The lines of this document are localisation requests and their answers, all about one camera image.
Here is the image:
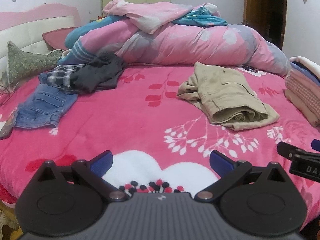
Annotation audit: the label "dark pink cushion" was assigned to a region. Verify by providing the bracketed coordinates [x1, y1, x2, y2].
[42, 27, 76, 50]

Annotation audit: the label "black white plaid shirt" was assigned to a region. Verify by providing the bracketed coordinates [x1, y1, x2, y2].
[46, 64, 85, 89]

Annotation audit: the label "pink white headboard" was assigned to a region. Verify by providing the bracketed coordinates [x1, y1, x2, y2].
[1, 3, 81, 72]

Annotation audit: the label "blue striped quilt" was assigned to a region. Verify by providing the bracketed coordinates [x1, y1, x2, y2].
[58, 16, 136, 65]

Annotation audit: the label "pink floral rolled duvet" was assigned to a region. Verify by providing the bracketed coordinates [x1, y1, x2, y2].
[65, 0, 292, 78]

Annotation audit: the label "green patterned pillow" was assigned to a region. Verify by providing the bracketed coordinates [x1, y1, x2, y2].
[7, 41, 63, 85]

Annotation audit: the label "pink floral bed blanket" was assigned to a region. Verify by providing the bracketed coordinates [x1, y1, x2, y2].
[0, 64, 320, 228]

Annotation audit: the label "beige cargo pants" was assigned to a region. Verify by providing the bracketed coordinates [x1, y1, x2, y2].
[177, 62, 280, 131]

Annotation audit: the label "teal patterned cloth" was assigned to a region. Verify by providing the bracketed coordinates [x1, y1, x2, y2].
[172, 6, 228, 28]

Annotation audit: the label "dark grey garment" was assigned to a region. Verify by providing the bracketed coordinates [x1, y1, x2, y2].
[69, 52, 127, 93]

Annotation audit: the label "blue denim jeans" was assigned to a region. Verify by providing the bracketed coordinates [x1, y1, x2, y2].
[14, 73, 78, 129]

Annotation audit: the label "brown wooden door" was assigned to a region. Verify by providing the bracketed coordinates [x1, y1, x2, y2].
[242, 0, 287, 49]

